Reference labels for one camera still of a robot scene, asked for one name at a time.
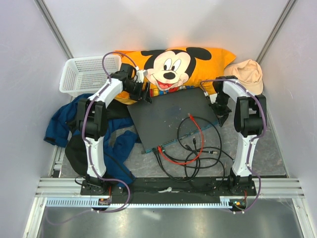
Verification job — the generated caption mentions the dark grey network switch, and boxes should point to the dark grey network switch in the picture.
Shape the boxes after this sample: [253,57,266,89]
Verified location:
[127,88,218,154]

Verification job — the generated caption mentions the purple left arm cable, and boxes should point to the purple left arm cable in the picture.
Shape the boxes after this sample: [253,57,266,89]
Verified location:
[81,51,139,179]

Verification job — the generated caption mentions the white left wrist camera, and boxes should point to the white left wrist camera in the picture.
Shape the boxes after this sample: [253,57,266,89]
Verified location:
[134,70,148,83]

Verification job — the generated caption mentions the aluminium frame rail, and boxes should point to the aluminium frame rail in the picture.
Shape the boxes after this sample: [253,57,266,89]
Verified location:
[36,178,305,198]

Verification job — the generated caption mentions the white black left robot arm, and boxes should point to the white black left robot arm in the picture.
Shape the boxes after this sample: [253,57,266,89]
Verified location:
[76,63,152,195]

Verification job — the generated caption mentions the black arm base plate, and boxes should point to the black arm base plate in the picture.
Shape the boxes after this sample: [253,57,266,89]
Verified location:
[80,177,257,203]

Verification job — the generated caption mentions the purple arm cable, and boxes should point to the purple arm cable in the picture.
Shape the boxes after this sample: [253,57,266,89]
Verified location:
[200,78,268,214]
[81,51,139,179]

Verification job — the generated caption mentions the beige bucket hat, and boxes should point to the beige bucket hat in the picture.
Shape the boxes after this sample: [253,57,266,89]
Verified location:
[224,59,264,95]

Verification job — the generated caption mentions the red ethernet cable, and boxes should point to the red ethernet cable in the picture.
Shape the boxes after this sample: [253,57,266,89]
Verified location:
[157,113,205,166]

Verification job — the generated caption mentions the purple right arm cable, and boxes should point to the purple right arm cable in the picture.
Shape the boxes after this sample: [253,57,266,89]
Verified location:
[200,78,268,214]

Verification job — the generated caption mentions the white plastic mesh basket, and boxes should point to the white plastic mesh basket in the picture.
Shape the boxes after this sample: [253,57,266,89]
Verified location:
[59,55,121,98]

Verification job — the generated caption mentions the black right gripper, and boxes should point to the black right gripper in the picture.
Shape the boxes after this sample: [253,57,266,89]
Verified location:
[208,92,231,126]

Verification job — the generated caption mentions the orange Mickey Mouse pillow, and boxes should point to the orange Mickey Mouse pillow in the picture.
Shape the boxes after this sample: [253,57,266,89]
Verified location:
[121,47,236,97]

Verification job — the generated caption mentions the black ethernet cable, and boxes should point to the black ethernet cable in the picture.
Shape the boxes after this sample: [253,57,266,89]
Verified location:
[153,116,235,183]

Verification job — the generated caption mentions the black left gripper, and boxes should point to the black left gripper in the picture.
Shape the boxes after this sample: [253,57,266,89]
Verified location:
[124,80,152,105]

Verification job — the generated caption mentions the blue and black jacket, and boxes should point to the blue and black jacket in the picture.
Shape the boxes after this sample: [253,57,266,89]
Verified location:
[44,94,139,184]

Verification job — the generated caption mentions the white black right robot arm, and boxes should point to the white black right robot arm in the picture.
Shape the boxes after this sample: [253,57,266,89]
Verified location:
[211,76,267,195]

